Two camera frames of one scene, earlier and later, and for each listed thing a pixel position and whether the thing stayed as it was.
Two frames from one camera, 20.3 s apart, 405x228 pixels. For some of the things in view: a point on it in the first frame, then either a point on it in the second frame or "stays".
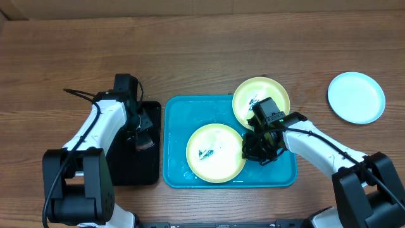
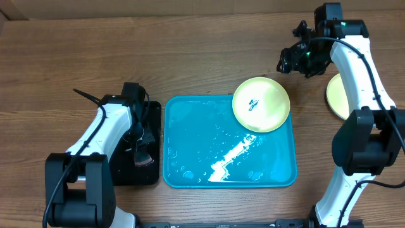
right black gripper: (252, 154) to (293, 62)
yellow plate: (253, 91) stays
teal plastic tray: (182, 114) stays
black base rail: (279, 223) stays
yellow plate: (214, 152) to (336, 97)
